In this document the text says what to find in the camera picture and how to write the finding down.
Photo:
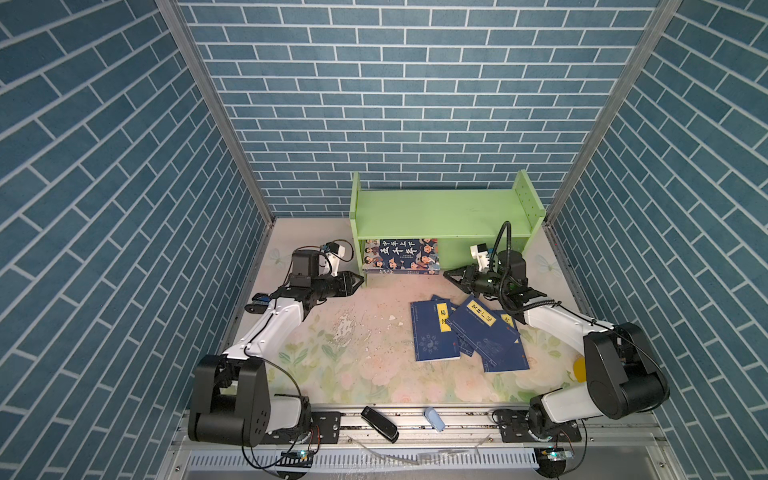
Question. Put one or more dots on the blue book yellow label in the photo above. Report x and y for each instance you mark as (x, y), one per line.
(433, 338)
(489, 335)

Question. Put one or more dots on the black remote on rail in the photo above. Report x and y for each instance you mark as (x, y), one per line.
(380, 423)

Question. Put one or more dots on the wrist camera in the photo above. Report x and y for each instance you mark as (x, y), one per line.
(336, 249)
(480, 252)

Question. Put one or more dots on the yellow pen holder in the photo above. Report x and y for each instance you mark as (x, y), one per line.
(579, 370)

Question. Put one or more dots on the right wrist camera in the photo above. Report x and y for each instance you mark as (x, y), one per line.
(480, 252)

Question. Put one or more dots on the light blue eraser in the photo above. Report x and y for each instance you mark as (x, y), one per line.
(434, 419)

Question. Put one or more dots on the right blue book under pile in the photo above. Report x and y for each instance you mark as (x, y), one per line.
(515, 358)

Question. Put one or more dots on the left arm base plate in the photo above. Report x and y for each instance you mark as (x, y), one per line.
(324, 426)

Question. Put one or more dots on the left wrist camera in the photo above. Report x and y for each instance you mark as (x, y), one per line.
(336, 249)

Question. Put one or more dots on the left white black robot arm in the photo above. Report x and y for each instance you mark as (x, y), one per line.
(231, 402)

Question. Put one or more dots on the black blue stapler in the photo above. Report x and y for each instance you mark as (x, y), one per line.
(259, 304)

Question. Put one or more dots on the illustrated cartoon cover book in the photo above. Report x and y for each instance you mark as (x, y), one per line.
(401, 256)

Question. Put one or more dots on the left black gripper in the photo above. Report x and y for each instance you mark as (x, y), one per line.
(330, 284)

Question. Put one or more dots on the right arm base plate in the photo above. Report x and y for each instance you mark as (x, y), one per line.
(519, 426)

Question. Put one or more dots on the small middle blue book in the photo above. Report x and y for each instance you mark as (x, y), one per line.
(465, 347)

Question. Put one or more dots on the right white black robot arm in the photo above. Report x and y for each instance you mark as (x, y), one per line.
(622, 376)

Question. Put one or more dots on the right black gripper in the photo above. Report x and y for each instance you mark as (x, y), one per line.
(472, 282)

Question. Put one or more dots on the green wooden shelf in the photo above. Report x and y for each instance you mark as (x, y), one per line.
(456, 219)

